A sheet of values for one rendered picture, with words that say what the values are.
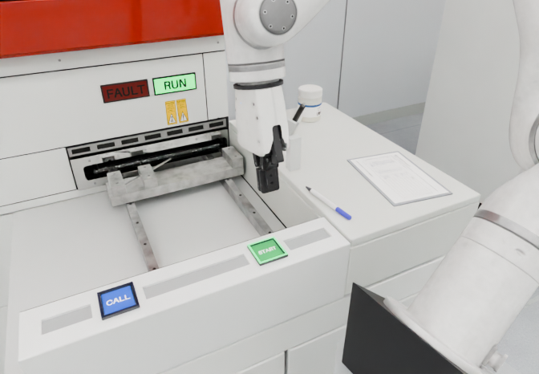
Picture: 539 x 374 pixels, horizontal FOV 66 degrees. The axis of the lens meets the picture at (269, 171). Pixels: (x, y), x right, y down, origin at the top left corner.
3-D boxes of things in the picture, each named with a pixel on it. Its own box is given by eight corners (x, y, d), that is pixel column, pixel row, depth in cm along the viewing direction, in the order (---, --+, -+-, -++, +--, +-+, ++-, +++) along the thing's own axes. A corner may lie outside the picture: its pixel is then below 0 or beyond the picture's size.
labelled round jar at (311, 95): (293, 115, 128) (293, 86, 123) (312, 111, 131) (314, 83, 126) (305, 124, 123) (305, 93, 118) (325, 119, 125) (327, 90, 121)
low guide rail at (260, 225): (211, 170, 128) (210, 162, 127) (217, 169, 129) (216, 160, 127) (289, 275, 90) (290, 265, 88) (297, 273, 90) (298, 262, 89)
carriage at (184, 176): (107, 192, 112) (105, 182, 111) (233, 162, 126) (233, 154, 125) (111, 207, 106) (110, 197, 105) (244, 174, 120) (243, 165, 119)
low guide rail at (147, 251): (120, 192, 118) (119, 183, 116) (127, 190, 119) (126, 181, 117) (165, 321, 79) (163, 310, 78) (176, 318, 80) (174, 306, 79)
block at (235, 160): (222, 156, 124) (221, 147, 122) (233, 154, 125) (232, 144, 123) (232, 168, 117) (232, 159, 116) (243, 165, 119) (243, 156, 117)
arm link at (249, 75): (218, 63, 64) (221, 83, 65) (240, 66, 56) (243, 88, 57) (268, 57, 67) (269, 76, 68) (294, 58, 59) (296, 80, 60)
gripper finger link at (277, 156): (263, 107, 61) (254, 127, 66) (282, 153, 59) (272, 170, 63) (270, 106, 62) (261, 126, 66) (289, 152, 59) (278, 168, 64)
